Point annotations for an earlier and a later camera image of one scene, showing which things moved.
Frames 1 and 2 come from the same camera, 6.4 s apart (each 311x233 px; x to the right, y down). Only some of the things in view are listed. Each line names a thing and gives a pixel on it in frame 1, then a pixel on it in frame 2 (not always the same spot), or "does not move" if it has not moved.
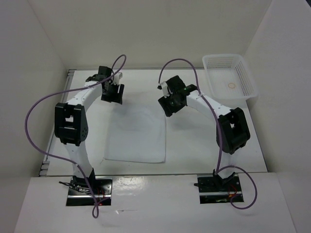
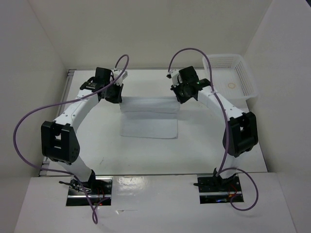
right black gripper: (164, 102) → (181, 99)
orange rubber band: (232, 83) does not move
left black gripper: (116, 97) does not move
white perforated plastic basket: (230, 80) does not move
